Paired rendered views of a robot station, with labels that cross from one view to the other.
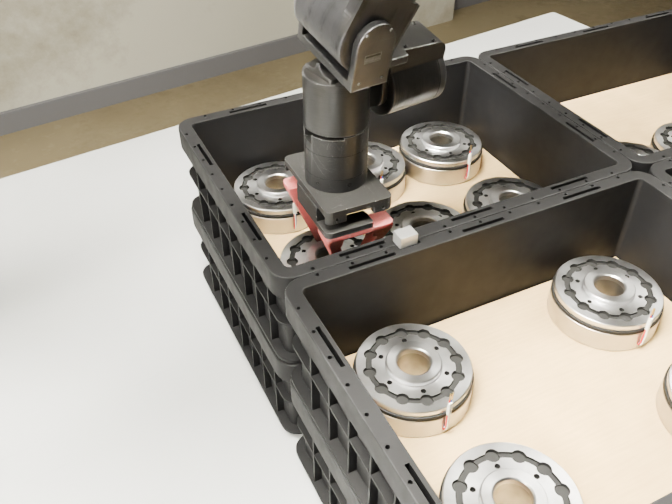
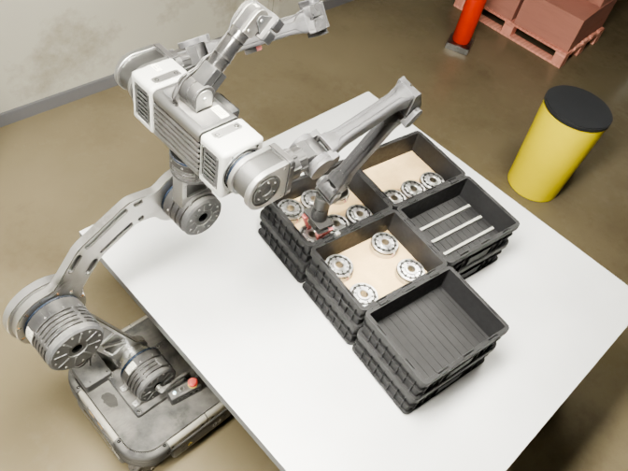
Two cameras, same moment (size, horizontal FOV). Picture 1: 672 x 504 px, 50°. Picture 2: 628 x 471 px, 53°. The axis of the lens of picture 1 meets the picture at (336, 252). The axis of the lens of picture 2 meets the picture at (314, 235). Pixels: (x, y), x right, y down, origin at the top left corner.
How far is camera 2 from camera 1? 1.59 m
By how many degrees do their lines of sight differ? 17
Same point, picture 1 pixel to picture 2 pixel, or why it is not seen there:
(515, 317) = (361, 249)
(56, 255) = not seen: hidden behind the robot
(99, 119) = (99, 101)
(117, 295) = (230, 240)
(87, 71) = (91, 71)
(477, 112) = not seen: hidden behind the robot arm
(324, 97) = (321, 204)
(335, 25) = (329, 194)
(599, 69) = (386, 155)
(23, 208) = not seen: hidden behind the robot
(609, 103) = (389, 166)
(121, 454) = (252, 291)
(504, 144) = (356, 190)
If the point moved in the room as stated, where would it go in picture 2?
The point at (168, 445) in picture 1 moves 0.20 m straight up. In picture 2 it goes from (265, 287) to (271, 253)
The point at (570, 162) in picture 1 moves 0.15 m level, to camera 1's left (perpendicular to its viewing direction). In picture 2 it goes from (376, 202) to (338, 202)
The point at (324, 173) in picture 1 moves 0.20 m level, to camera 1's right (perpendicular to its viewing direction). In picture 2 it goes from (318, 219) to (373, 217)
